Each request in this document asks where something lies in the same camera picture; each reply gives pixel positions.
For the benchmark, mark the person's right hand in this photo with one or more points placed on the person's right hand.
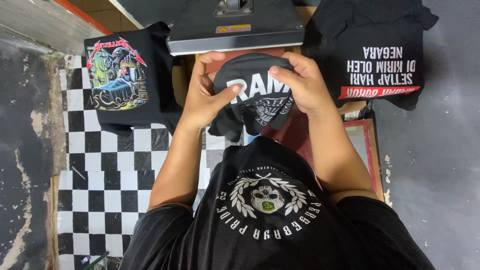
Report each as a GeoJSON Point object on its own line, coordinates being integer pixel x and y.
{"type": "Point", "coordinates": [311, 88]}

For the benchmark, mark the person's left hand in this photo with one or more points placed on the person's left hand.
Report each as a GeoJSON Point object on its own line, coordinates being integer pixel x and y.
{"type": "Point", "coordinates": [198, 105]}

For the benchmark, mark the black T-shirt with white print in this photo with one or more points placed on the black T-shirt with white print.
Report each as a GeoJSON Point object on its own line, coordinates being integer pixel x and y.
{"type": "Point", "coordinates": [255, 86]}

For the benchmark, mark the black T-shirts with red bar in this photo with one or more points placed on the black T-shirts with red bar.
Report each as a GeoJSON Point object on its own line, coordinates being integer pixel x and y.
{"type": "Point", "coordinates": [371, 48]}

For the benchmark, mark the black T-shirt with colourful print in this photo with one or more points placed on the black T-shirt with colourful print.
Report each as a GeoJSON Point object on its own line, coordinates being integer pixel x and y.
{"type": "Point", "coordinates": [127, 78]}

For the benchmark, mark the red framed wooden board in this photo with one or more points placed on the red framed wooden board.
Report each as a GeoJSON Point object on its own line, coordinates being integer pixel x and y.
{"type": "Point", "coordinates": [360, 150]}

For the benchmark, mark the black heat press machine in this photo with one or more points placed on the black heat press machine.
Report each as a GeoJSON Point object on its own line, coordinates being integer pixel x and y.
{"type": "Point", "coordinates": [236, 26]}

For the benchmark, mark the black and white checkered mat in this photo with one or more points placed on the black and white checkered mat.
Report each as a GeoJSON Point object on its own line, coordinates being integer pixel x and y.
{"type": "Point", "coordinates": [108, 180]}

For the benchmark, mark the small white stick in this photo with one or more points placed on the small white stick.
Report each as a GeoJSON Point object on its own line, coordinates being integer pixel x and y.
{"type": "Point", "coordinates": [78, 172]}

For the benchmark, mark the orange edged wooden board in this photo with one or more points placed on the orange edged wooden board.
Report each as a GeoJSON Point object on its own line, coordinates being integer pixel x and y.
{"type": "Point", "coordinates": [93, 13]}

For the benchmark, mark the person's black wreath print shirt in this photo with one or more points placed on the person's black wreath print shirt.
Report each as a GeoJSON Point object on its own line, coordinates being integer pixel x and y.
{"type": "Point", "coordinates": [270, 225]}

